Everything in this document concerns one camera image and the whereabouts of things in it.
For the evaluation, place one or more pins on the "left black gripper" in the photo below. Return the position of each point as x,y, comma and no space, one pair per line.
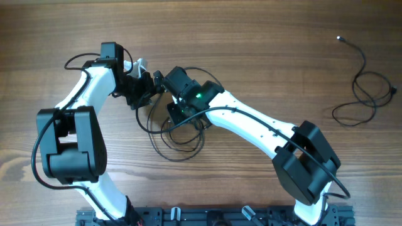
148,91

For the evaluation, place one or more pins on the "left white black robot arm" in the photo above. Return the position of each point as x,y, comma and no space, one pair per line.
70,152

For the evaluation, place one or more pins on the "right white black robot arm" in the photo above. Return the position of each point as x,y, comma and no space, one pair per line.
304,161

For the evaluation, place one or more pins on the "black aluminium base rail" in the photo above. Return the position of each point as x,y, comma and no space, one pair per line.
271,216

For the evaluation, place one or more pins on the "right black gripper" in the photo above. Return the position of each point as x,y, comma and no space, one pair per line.
173,108

